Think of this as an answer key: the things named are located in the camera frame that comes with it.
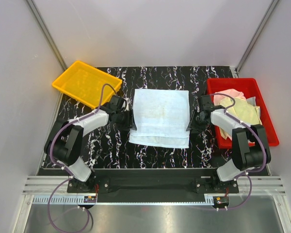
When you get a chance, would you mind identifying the light blue towel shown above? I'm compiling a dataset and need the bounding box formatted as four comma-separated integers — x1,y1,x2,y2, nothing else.
129,89,190,149

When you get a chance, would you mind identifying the aluminium frame post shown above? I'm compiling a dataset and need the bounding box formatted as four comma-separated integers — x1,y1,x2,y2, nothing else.
234,0,281,78
24,0,67,71

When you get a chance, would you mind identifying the black marble pattern mat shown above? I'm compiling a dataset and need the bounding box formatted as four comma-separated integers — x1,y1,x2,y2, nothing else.
81,66,234,169

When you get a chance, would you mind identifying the left aluminium frame post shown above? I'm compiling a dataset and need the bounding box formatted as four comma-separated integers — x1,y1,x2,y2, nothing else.
24,0,67,71

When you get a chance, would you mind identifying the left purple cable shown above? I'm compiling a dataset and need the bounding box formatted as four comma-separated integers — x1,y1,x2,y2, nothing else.
47,83,119,233

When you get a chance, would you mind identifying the right aluminium frame post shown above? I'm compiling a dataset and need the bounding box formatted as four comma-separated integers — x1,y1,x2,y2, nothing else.
234,0,281,78

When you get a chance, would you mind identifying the yellow plastic tray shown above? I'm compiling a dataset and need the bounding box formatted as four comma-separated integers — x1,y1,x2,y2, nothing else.
52,61,122,109

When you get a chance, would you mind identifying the pale yellow towel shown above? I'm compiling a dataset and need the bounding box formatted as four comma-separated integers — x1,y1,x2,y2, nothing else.
215,97,262,139

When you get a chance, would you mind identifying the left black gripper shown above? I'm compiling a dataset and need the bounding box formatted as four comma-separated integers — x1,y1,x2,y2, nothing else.
115,109,137,131

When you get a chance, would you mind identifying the slotted white cable duct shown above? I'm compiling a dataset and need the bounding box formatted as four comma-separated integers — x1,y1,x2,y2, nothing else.
32,195,97,205

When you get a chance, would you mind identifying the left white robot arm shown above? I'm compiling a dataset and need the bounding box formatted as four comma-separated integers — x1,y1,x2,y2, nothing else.
44,95,137,192

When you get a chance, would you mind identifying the purple cable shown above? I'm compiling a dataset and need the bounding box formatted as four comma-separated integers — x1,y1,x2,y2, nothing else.
47,83,119,233
208,92,267,211

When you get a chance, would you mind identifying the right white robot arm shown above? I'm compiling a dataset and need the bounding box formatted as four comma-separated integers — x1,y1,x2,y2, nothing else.
186,93,271,193

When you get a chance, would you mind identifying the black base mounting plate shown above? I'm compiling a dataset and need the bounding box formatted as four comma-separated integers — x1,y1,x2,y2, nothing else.
67,168,239,205

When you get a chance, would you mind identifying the red plastic bin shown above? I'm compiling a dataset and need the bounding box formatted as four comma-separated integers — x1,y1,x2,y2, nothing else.
207,78,279,147

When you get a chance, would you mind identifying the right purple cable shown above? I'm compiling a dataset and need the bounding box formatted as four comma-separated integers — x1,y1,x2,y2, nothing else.
208,92,267,211

